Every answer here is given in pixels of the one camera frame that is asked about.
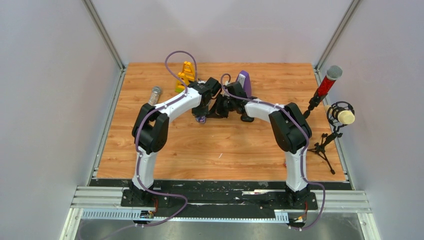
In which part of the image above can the purple metronome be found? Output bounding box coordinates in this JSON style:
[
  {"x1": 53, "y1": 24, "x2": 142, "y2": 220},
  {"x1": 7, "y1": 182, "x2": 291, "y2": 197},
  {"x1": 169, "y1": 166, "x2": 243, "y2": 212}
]
[{"x1": 236, "y1": 70, "x2": 252, "y2": 98}]

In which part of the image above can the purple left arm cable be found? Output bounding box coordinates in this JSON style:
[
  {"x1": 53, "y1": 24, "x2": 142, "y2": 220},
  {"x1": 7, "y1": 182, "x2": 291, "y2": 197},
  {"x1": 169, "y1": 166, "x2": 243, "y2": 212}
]
[{"x1": 132, "y1": 50, "x2": 199, "y2": 229}]

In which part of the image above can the purple-grey earbud charging case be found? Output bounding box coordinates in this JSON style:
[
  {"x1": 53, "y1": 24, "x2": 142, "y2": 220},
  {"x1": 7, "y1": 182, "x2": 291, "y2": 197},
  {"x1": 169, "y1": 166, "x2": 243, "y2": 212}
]
[{"x1": 195, "y1": 116, "x2": 207, "y2": 124}]

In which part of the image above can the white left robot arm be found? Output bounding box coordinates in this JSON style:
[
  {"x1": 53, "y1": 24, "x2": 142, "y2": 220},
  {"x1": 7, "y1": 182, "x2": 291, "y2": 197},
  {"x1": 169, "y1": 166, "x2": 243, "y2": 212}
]
[{"x1": 128, "y1": 77, "x2": 221, "y2": 207}]

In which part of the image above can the red microphone on stand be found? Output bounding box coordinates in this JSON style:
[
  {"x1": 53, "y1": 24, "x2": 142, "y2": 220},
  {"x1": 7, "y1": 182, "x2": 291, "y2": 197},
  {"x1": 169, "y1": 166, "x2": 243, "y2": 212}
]
[{"x1": 303, "y1": 65, "x2": 343, "y2": 119}]

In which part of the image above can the silver glitter microphone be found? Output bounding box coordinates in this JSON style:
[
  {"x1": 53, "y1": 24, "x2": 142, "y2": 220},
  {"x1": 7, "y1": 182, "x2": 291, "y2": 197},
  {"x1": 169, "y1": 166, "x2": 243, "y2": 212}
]
[{"x1": 148, "y1": 86, "x2": 162, "y2": 106}]

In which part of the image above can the black earbud charging case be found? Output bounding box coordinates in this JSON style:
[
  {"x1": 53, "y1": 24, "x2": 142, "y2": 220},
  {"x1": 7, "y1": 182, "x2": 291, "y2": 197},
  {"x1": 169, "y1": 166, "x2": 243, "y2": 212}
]
[{"x1": 240, "y1": 115, "x2": 255, "y2": 123}]

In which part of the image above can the yellow toy block tower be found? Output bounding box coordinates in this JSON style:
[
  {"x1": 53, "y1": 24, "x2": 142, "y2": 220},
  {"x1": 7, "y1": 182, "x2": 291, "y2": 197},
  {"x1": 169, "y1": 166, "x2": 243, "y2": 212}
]
[{"x1": 175, "y1": 72, "x2": 190, "y2": 93}]

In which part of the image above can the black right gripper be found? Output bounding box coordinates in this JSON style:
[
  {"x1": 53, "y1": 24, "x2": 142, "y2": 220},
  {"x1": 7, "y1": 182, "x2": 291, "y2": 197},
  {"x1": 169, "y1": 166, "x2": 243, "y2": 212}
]
[{"x1": 206, "y1": 94, "x2": 237, "y2": 119}]

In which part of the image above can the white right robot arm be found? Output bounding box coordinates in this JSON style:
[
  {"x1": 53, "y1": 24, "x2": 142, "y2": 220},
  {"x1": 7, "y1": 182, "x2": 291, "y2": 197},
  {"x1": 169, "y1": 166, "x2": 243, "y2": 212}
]
[{"x1": 206, "y1": 80, "x2": 312, "y2": 209}]

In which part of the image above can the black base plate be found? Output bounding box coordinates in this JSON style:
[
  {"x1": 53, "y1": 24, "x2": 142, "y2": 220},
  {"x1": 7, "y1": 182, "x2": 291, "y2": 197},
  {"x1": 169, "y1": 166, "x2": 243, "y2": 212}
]
[{"x1": 89, "y1": 178, "x2": 352, "y2": 219}]

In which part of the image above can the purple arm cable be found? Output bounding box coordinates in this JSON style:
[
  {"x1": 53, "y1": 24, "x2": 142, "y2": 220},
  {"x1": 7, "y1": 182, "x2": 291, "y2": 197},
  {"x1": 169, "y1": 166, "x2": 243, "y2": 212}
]
[
  {"x1": 132, "y1": 50, "x2": 199, "y2": 229},
  {"x1": 220, "y1": 73, "x2": 326, "y2": 231}
]

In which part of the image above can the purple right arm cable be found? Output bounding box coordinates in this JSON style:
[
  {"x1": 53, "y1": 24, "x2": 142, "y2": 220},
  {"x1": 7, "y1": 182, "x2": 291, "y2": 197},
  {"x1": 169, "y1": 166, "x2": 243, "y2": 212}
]
[{"x1": 220, "y1": 73, "x2": 326, "y2": 231}]

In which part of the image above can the beige microphone in shock mount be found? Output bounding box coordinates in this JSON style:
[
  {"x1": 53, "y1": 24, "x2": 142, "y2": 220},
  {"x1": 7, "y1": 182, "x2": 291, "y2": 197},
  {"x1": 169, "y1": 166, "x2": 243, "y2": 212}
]
[{"x1": 308, "y1": 101, "x2": 356, "y2": 175}]

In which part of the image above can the yellow toy block on car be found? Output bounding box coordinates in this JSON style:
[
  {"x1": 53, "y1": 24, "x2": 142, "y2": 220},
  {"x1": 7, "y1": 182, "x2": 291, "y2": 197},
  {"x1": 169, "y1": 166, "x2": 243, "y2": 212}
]
[{"x1": 180, "y1": 61, "x2": 196, "y2": 82}]

